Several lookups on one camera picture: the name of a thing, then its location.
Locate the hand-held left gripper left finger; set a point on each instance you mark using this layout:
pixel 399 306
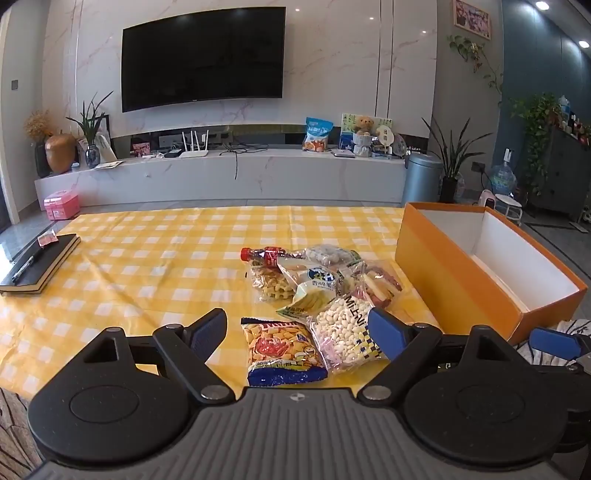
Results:
pixel 208 331

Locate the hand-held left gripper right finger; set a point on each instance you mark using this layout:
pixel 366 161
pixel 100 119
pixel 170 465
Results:
pixel 387 333

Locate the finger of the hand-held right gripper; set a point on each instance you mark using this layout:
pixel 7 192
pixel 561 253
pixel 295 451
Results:
pixel 556 345

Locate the white peanut snack bag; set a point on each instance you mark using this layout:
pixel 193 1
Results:
pixel 344 330

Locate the dried fruit chips bag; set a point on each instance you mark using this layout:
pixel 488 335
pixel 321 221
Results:
pixel 376 286

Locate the blue orange snack packet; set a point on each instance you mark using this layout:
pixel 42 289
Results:
pixel 281 350

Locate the clear waffle packet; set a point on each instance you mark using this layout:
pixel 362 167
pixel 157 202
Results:
pixel 272 286

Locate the orange cardboard box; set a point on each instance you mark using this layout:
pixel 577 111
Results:
pixel 443 277

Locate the white blue label packet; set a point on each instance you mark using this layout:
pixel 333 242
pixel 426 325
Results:
pixel 318 277

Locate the yellow green snack packet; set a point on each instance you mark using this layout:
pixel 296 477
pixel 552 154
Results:
pixel 302 302

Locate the small cola bottle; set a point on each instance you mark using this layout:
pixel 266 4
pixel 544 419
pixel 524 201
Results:
pixel 265 255

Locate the clear yoghurt ball packet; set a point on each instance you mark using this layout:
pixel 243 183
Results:
pixel 323 253

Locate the striped white cloth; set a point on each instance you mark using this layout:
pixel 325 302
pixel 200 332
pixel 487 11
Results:
pixel 575 326

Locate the yellow checked tablecloth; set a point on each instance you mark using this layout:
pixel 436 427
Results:
pixel 138 258

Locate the white round stool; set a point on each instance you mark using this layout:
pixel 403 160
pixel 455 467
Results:
pixel 508 207

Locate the white marble television console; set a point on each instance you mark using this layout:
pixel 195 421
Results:
pixel 184 180

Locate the grey trash can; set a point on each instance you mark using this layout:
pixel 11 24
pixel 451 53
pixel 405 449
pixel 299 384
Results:
pixel 422 180

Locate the pink small appliance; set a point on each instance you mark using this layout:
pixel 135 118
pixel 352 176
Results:
pixel 487 198

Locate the dark grey cabinet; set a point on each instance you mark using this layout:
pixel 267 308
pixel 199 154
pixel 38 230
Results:
pixel 565 175

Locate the blue water jug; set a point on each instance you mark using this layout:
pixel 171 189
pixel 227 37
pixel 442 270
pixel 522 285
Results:
pixel 503 177

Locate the black notebook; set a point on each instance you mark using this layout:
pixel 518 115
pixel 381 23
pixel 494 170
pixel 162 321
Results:
pixel 44 265

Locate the white router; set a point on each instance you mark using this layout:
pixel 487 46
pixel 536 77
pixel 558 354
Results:
pixel 195 152

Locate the red paper packet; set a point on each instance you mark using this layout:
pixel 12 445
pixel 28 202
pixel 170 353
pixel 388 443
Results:
pixel 47 238

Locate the white bear stand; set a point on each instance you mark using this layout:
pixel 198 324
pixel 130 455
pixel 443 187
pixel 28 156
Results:
pixel 362 145

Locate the long leaf potted plant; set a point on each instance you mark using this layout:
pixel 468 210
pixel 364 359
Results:
pixel 450 152

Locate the pink storage box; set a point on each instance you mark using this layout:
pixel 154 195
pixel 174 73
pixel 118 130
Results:
pixel 61 206

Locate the black pen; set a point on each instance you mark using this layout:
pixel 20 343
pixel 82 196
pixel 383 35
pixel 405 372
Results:
pixel 25 267

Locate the pink photo card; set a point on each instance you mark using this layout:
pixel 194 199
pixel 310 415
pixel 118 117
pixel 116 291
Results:
pixel 141 149

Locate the papers on console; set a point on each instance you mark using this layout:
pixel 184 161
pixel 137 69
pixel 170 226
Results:
pixel 108 164

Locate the round paper fan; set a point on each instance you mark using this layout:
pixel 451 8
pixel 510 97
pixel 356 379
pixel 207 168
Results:
pixel 385 136

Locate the blue snack bag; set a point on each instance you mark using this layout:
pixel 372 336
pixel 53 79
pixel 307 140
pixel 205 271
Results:
pixel 317 136

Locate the brown teddy bear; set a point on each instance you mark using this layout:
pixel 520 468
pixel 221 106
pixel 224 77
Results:
pixel 364 124

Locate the teddy bear in basket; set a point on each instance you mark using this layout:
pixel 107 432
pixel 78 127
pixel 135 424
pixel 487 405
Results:
pixel 347 127

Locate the white standing card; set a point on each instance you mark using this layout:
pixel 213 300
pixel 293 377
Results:
pixel 105 147

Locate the plant in blue vase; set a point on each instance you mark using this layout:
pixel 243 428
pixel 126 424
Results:
pixel 92 154

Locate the trailing ivy plant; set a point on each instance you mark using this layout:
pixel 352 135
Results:
pixel 538 120

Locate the bronze vase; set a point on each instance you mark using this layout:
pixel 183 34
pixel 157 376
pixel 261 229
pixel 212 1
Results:
pixel 60 152

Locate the dried flowers in black vase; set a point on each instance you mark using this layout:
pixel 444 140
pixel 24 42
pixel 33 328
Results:
pixel 39 127

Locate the black television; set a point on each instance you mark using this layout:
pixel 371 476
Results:
pixel 203 57

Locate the hanging vine plant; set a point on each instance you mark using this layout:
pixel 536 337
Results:
pixel 475 50

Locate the wall outlet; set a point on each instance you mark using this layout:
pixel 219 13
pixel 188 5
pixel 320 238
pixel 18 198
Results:
pixel 478 166

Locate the framed wall picture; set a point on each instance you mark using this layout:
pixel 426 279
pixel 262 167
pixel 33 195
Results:
pixel 472 17

